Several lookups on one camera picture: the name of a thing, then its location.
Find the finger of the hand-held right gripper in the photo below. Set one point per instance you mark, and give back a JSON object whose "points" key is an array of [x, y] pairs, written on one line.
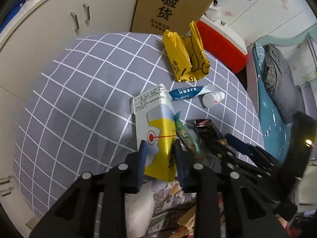
{"points": [[223, 153], [237, 141]]}

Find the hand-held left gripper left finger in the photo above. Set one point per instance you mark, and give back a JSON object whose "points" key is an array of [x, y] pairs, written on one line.
{"points": [[142, 158]]}

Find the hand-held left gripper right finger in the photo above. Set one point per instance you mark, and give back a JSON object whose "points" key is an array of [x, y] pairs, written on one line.
{"points": [[179, 164]]}

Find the dark snack wrapper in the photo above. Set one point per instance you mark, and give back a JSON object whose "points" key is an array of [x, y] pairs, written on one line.
{"points": [[205, 127]]}

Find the green snack wrapper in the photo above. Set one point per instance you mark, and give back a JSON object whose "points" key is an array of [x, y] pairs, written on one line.
{"points": [[184, 133]]}

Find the white and yellow carton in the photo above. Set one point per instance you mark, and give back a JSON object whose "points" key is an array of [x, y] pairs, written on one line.
{"points": [[156, 119]]}

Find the printed paper leaflet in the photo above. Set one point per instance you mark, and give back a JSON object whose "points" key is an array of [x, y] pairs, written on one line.
{"points": [[158, 203]]}

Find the small white bottle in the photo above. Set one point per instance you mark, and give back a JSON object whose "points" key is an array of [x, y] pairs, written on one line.
{"points": [[213, 99]]}

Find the blue and white tube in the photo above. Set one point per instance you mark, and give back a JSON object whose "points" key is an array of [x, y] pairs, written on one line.
{"points": [[185, 93]]}

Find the yellow plastic bag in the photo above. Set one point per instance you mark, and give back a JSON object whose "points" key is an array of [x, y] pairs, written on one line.
{"points": [[183, 54]]}

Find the teal fish-print mattress sheet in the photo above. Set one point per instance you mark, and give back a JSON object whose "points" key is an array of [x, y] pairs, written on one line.
{"points": [[272, 119]]}

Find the grey duvet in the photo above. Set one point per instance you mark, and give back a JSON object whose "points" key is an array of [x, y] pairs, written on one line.
{"points": [[282, 84]]}

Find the grey checkered tablecloth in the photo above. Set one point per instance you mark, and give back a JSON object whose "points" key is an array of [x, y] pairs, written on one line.
{"points": [[86, 104]]}

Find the red bench with white top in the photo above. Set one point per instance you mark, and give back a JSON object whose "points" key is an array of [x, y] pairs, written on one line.
{"points": [[223, 44]]}

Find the white plastic bag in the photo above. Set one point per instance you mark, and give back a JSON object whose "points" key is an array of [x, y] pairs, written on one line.
{"points": [[213, 11]]}

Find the printed cardboard box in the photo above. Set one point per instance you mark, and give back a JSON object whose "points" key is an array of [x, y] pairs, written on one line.
{"points": [[173, 2]]}

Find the curved white cabinet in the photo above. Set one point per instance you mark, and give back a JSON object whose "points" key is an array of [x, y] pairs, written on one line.
{"points": [[49, 29]]}

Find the teal bunk bed frame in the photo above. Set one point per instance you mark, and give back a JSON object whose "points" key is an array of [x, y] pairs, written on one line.
{"points": [[279, 39]]}

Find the beige butterfly wall sticker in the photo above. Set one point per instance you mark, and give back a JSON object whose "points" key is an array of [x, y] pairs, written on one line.
{"points": [[284, 4]]}

